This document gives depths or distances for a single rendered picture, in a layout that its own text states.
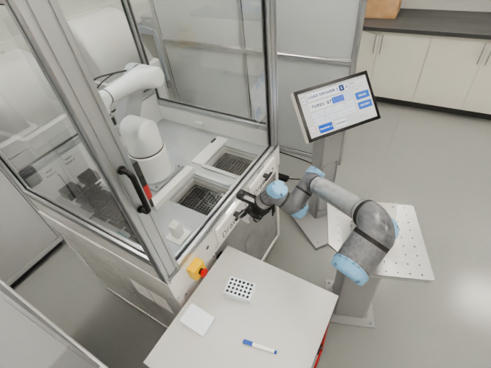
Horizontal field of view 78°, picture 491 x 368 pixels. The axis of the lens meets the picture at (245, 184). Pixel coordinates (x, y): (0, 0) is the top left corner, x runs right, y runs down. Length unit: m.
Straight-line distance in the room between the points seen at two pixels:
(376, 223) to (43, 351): 0.83
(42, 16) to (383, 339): 2.20
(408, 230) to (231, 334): 1.00
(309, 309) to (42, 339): 1.03
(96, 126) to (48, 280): 2.23
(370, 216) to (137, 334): 1.81
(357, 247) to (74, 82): 0.84
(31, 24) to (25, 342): 0.56
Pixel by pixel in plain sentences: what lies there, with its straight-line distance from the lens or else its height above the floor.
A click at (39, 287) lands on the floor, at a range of 2.96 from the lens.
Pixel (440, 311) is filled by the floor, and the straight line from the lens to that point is 2.47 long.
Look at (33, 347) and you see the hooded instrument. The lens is 0.67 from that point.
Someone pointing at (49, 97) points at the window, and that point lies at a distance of 0.90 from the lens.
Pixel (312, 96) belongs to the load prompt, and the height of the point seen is 1.16.
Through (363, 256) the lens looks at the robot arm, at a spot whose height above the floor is 1.27.
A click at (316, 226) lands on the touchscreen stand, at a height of 0.04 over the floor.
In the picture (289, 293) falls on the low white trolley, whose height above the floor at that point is 0.76.
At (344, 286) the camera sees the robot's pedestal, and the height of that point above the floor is 0.40.
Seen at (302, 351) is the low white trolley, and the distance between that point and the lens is 1.36.
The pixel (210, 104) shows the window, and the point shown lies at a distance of 1.19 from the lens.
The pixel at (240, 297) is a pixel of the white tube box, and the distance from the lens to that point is 1.40.
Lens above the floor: 2.05
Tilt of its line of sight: 43 degrees down
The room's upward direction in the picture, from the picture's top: 7 degrees counter-clockwise
